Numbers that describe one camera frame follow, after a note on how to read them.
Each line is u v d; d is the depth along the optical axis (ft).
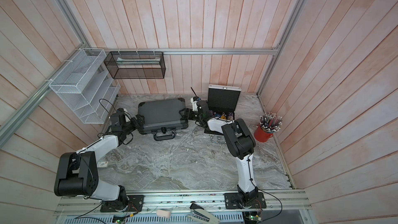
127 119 2.52
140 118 2.80
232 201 2.39
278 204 2.17
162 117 3.11
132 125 2.69
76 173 1.57
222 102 3.23
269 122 2.82
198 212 2.29
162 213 2.29
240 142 1.84
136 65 3.47
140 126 2.75
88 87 2.64
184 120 3.06
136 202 2.41
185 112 2.90
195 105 2.96
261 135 2.88
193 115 2.89
